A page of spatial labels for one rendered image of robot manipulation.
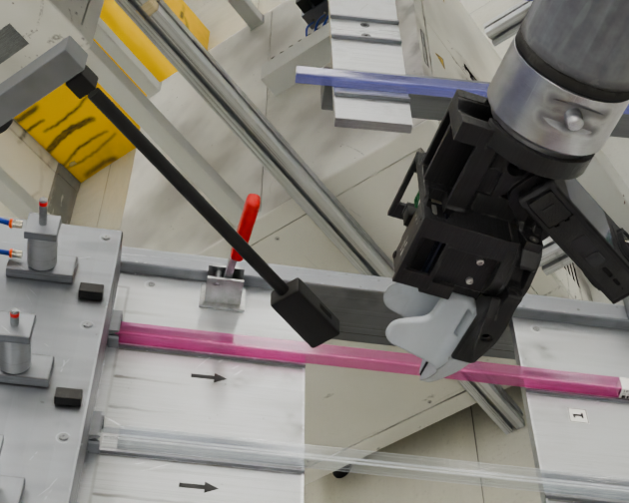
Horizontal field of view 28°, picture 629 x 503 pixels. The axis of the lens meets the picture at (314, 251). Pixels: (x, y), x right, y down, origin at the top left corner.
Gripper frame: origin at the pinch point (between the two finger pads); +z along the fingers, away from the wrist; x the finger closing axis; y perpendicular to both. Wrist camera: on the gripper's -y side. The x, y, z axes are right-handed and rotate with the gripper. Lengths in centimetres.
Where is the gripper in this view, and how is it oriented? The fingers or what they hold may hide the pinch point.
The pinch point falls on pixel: (440, 366)
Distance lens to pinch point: 86.4
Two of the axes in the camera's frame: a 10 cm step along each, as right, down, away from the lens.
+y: -9.4, -2.6, -2.1
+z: -3.3, 7.4, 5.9
